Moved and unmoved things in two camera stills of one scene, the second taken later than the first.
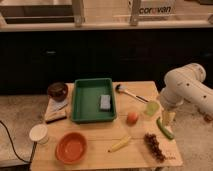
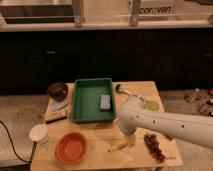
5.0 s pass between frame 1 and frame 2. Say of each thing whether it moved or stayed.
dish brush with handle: stayed
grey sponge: stayed
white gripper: moved
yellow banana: stayed
